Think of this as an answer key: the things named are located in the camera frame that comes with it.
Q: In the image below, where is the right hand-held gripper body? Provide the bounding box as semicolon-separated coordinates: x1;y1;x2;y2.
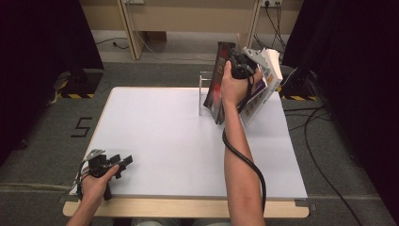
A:
231;46;263;80

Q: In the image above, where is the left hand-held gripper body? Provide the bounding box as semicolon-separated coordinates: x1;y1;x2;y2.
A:
84;148;118;202

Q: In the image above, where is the thick white picture-cover book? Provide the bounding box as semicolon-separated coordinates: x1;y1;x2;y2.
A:
240;47;283;127

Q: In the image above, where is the dark brown magazine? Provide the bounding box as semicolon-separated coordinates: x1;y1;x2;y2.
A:
202;40;238;125

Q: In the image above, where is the clear acrylic book rack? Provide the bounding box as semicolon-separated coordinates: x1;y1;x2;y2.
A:
198;71;220;118

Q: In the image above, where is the person's left hand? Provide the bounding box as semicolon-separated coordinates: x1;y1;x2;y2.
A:
76;164;120;207

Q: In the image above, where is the person's right hand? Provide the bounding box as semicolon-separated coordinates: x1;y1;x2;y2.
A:
218;59;264;108

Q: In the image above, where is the black stand base striped edge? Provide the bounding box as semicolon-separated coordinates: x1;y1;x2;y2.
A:
279;70;320;102
56;68;105;99

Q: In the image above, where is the light wooden desk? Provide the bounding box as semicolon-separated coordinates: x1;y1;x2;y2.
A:
79;0;304;62

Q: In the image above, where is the black curtain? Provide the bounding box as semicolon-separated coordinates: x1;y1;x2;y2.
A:
281;0;399;218
0;0;105;166

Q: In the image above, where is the thin gripper cable bundle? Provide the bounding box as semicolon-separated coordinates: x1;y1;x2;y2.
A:
74;159;92;202

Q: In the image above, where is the black power cable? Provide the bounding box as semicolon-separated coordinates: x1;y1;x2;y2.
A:
264;3;287;51
276;3;288;48

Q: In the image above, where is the long black floor cable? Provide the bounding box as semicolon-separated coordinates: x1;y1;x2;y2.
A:
301;105;365;226

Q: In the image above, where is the black floor cable with plug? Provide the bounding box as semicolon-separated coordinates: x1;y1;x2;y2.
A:
94;37;130;51

